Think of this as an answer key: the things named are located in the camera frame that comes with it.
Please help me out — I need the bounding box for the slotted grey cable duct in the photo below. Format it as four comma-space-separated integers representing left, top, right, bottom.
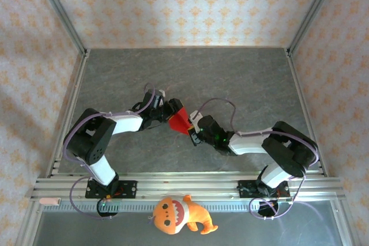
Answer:
43, 199, 292, 212

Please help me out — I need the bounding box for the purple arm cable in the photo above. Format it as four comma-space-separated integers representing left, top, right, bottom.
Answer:
63, 82, 158, 220
197, 97, 320, 220

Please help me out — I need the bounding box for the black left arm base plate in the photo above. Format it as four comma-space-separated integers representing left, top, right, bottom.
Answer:
85, 180, 138, 200

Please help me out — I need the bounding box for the aluminium side rail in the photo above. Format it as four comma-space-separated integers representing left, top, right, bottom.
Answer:
46, 52, 90, 177
285, 48, 328, 176

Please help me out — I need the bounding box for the aluminium frame post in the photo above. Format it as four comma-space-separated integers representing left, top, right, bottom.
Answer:
31, 0, 89, 56
287, 0, 344, 55

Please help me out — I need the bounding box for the black round cable port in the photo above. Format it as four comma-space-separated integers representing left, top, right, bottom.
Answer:
258, 200, 280, 218
96, 199, 119, 218

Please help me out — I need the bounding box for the orange shark plush toy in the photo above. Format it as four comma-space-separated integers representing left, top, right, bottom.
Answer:
152, 194, 219, 236

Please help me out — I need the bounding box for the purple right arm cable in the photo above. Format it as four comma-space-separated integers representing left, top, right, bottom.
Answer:
197, 97, 320, 220

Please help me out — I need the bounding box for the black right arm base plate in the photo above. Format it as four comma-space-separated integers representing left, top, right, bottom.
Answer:
238, 179, 291, 200

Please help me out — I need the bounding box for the pink tag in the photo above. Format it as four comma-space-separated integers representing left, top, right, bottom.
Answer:
39, 197, 61, 206

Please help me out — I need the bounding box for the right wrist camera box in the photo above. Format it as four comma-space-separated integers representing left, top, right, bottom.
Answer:
188, 109, 203, 131

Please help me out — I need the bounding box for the aluminium cross rail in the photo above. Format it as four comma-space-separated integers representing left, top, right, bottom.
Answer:
30, 172, 345, 200

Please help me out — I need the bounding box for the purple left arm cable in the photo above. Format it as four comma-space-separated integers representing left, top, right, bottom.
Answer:
63, 82, 158, 220

